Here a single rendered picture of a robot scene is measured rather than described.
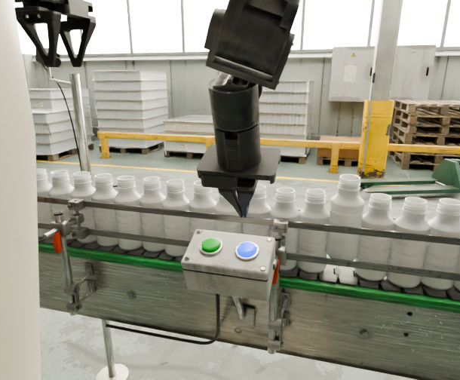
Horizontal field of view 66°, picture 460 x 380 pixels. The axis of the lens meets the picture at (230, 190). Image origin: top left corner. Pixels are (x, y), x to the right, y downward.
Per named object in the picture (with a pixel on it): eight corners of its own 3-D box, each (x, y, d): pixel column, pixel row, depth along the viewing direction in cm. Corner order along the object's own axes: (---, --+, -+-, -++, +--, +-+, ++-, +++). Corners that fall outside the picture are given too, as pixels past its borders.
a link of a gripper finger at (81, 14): (38, 66, 56) (28, 1, 54) (69, 67, 63) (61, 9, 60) (75, 65, 55) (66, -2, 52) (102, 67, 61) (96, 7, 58)
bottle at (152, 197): (171, 241, 84) (167, 175, 79) (167, 253, 79) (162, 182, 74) (145, 241, 84) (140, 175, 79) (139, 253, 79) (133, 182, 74)
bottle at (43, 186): (49, 227, 92) (39, 166, 87) (66, 231, 90) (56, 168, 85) (29, 236, 87) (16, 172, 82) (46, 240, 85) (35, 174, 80)
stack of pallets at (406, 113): (386, 154, 674) (394, 99, 643) (449, 157, 647) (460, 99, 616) (398, 170, 558) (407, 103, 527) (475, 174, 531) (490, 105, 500)
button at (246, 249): (258, 247, 57) (257, 241, 56) (254, 261, 55) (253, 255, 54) (240, 245, 58) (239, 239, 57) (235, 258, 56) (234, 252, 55)
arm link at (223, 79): (200, 83, 38) (253, 82, 37) (215, 62, 43) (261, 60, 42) (209, 139, 42) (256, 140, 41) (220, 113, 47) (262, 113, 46)
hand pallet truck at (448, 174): (449, 184, 480) (467, 96, 445) (479, 197, 429) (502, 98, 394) (347, 187, 467) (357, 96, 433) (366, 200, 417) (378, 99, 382)
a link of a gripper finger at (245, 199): (220, 197, 56) (213, 147, 51) (264, 202, 54) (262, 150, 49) (207, 227, 51) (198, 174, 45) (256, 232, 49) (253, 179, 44)
